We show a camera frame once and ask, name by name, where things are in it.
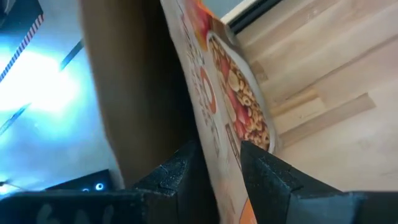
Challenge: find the pumpkin cereal box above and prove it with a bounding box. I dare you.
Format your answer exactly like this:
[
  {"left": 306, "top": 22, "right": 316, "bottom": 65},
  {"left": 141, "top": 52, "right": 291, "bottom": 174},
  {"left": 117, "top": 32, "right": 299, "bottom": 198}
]
[{"left": 79, "top": 0, "right": 280, "bottom": 224}]

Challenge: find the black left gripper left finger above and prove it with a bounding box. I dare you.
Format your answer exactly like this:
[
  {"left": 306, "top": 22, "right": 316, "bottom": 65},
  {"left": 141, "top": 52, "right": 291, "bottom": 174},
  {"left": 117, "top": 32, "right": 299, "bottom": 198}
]
[{"left": 0, "top": 140, "right": 218, "bottom": 224}]

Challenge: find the black striped-edge floor mat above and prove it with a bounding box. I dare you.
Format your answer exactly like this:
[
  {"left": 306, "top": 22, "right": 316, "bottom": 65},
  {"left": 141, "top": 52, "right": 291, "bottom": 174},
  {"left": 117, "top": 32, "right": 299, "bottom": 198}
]
[{"left": 0, "top": 0, "right": 44, "bottom": 83}]

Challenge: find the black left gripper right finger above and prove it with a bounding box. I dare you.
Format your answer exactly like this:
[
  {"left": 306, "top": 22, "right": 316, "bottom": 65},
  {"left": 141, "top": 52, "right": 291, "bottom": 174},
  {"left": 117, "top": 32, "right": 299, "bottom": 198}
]
[{"left": 240, "top": 141, "right": 398, "bottom": 224}]

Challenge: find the black computer box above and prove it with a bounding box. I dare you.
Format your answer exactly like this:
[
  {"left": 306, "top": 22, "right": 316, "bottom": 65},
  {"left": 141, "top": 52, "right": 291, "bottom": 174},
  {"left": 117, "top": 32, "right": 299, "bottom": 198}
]
[{"left": 45, "top": 169, "right": 114, "bottom": 192}]

